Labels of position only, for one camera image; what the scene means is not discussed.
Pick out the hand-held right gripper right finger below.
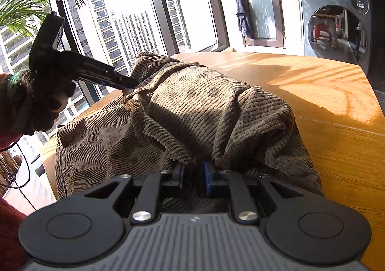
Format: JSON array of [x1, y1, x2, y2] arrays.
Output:
[[202, 161, 301, 224]]

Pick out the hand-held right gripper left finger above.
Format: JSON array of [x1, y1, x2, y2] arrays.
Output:
[[85, 163, 186, 224]]

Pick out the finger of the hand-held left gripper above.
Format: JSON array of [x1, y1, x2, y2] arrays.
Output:
[[102, 71, 139, 90]]

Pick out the brown corduroy pants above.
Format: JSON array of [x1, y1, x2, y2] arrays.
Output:
[[55, 51, 326, 214]]

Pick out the person's left forearm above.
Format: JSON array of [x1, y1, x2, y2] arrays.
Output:
[[0, 72, 23, 152]]

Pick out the person's left hand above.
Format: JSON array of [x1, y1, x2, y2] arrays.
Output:
[[12, 70, 77, 137]]

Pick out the blue hanging towel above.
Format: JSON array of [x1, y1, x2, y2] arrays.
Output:
[[236, 0, 254, 38]]

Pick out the frosted glass window sash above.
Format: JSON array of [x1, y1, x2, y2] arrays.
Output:
[[231, 0, 287, 49]]

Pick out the person's red sweater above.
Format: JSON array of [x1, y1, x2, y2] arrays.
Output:
[[0, 197, 30, 271]]

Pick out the black cable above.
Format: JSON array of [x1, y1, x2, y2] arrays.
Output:
[[0, 135, 37, 212]]

